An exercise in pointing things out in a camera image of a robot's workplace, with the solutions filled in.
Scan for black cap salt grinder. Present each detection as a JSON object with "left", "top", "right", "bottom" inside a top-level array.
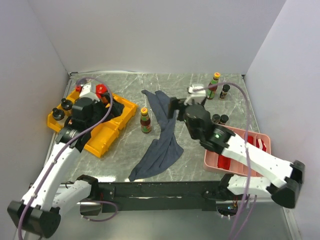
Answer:
[{"left": 60, "top": 98, "right": 73, "bottom": 112}]

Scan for red lid sauce jar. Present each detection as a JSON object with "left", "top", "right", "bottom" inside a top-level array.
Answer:
[{"left": 95, "top": 83, "right": 110, "bottom": 105}]

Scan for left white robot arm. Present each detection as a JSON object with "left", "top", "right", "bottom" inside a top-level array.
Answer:
[{"left": 7, "top": 97, "right": 124, "bottom": 240}]

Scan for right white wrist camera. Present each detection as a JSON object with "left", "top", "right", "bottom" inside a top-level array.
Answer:
[{"left": 183, "top": 84, "right": 207, "bottom": 106}]

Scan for yellow compartment bin tray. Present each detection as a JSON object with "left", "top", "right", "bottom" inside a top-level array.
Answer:
[{"left": 47, "top": 88, "right": 138, "bottom": 158}]

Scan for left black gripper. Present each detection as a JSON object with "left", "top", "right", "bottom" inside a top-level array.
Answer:
[{"left": 87, "top": 92, "right": 125, "bottom": 130}]

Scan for red packet in tray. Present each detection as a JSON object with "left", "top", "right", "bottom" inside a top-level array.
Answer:
[{"left": 217, "top": 155, "right": 231, "bottom": 170}]

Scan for red white packet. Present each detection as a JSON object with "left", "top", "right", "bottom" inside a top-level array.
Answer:
[{"left": 256, "top": 138, "right": 267, "bottom": 152}]

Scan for red label sauce bottle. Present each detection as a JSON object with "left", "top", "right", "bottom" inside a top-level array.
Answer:
[{"left": 140, "top": 107, "right": 152, "bottom": 134}]

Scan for green label sauce bottle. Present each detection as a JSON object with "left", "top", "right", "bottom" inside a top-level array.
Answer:
[{"left": 206, "top": 72, "right": 221, "bottom": 100}]

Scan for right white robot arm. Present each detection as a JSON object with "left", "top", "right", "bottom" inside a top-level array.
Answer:
[{"left": 168, "top": 97, "right": 305, "bottom": 209}]

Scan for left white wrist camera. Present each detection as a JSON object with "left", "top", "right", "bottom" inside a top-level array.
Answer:
[{"left": 75, "top": 82, "right": 100, "bottom": 102}]

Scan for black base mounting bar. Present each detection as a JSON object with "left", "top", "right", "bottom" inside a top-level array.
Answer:
[{"left": 69, "top": 173, "right": 241, "bottom": 217}]

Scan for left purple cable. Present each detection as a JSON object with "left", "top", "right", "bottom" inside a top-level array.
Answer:
[{"left": 16, "top": 76, "right": 118, "bottom": 240}]

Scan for pink compartment tray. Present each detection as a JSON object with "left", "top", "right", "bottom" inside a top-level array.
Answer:
[{"left": 203, "top": 131, "right": 271, "bottom": 177}]

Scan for dark blue cloth towel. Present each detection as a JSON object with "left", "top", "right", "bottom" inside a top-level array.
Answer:
[{"left": 128, "top": 90, "right": 184, "bottom": 182}]

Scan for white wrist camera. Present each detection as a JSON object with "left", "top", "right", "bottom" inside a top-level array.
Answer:
[
  {"left": 75, "top": 82, "right": 100, "bottom": 102},
  {"left": 183, "top": 84, "right": 207, "bottom": 106}
]

